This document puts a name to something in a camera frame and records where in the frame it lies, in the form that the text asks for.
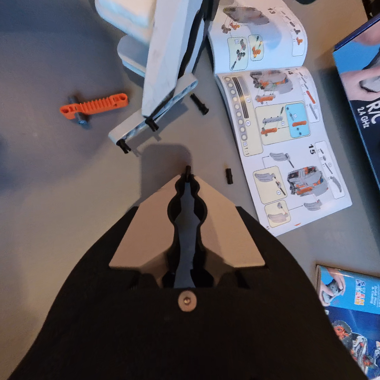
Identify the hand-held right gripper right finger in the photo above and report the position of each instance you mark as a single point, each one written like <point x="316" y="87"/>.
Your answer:
<point x="228" y="234"/>

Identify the grey desk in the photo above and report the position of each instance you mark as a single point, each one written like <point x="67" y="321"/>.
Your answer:
<point x="59" y="178"/>

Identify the black toy connector pin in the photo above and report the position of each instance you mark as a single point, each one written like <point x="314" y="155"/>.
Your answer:
<point x="152" y="124"/>
<point x="124" y="146"/>
<point x="229" y="176"/>
<point x="199" y="104"/>
<point x="188" y="173"/>

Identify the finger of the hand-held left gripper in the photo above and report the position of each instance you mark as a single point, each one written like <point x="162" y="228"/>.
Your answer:
<point x="202" y="35"/>
<point x="166" y="53"/>

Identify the dark grey toy axle pin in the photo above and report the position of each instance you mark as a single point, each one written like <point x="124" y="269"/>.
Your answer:
<point x="80" y="120"/>

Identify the building instruction booklet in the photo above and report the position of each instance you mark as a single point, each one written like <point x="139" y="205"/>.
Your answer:
<point x="267" y="133"/>

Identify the dark blue toy box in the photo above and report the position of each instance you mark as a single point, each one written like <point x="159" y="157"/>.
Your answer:
<point x="362" y="89"/>

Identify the orange toothed toy rack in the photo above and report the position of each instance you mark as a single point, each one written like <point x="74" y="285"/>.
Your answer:
<point x="98" y="106"/>

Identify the grey toy beam with holes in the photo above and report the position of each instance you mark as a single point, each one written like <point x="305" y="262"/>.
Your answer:
<point x="127" y="131"/>

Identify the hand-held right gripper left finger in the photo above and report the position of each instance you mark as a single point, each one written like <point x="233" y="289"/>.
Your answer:
<point x="145" y="234"/>

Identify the printed toy box with robot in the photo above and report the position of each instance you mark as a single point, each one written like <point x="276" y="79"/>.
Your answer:
<point x="356" y="297"/>

